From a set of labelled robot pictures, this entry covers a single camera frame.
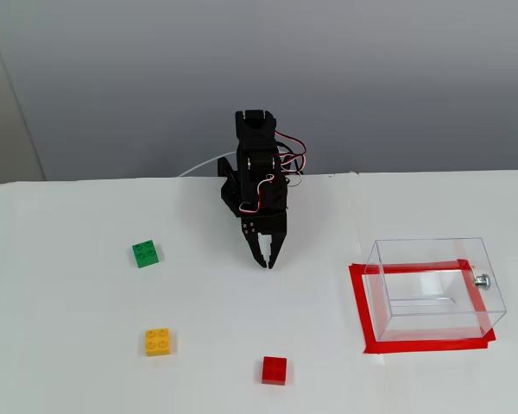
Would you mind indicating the silver box lock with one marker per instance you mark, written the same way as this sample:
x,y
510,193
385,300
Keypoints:
x,y
482,281

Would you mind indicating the red tape frame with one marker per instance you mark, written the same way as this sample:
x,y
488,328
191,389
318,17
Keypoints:
x,y
358,302

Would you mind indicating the transparent plastic box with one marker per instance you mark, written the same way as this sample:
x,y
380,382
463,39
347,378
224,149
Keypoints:
x,y
436,319

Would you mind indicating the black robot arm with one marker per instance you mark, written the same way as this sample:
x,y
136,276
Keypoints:
x,y
254,138

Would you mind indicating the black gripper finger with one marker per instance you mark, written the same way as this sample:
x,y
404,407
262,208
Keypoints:
x,y
254,246
278,248

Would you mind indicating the green lego brick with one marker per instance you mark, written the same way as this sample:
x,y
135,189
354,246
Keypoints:
x,y
146,253

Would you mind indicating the yellow lego brick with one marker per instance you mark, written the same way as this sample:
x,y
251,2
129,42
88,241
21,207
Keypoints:
x,y
159,342

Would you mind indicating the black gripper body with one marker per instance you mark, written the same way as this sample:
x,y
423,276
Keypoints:
x,y
265,225

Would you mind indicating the red lego brick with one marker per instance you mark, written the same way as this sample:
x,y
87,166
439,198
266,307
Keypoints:
x,y
274,370

